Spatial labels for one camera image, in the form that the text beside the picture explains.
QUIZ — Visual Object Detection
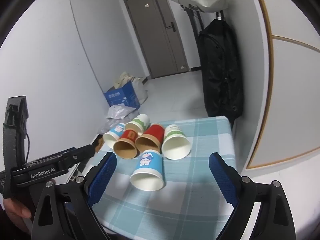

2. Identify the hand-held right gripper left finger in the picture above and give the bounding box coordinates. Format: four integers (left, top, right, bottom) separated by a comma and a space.
31, 151, 117, 240

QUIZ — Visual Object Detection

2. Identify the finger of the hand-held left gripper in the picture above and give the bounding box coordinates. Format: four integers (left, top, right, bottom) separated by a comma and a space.
57, 142, 99, 167

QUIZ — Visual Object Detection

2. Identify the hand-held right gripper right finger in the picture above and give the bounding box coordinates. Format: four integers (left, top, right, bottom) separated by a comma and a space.
209, 152, 298, 240

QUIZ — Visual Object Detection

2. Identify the blue cartoon paper cup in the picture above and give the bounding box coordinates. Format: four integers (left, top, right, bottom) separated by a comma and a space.
103, 123, 126, 149
130, 149, 165, 192

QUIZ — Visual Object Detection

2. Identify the red kraft paper cup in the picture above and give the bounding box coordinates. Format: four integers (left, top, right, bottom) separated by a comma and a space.
135, 123, 165, 153
113, 129, 138, 159

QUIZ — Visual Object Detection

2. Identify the white green-print paper cup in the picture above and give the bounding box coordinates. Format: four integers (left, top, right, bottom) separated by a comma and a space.
161, 124, 192, 160
125, 114, 150, 134

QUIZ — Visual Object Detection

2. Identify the person's left hand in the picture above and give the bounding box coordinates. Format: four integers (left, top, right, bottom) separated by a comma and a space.
3, 197, 32, 219

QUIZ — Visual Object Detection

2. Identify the blue plaid tablecloth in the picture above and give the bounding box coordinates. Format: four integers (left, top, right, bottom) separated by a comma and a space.
86, 116, 237, 240

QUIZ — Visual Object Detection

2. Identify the grey plastic bag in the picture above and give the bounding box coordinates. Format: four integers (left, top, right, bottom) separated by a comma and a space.
107, 104, 137, 120

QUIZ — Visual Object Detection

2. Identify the blue cardboard box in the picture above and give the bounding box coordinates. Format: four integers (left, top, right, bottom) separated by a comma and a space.
104, 81, 141, 110

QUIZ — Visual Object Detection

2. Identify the beige bag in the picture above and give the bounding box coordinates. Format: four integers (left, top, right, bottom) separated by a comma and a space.
114, 72, 137, 89

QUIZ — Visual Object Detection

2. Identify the white plastic bag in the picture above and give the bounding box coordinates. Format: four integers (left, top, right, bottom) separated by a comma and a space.
132, 77, 150, 104

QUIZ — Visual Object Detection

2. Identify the black hanging bag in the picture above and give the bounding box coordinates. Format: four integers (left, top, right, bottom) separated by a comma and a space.
199, 19, 244, 128

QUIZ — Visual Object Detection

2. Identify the white wood-trimmed cabinet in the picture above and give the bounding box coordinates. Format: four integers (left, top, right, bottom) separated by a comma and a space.
245, 0, 320, 170

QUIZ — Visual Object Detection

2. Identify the grey-brown door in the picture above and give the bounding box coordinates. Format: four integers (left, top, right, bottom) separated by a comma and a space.
123, 0, 188, 79

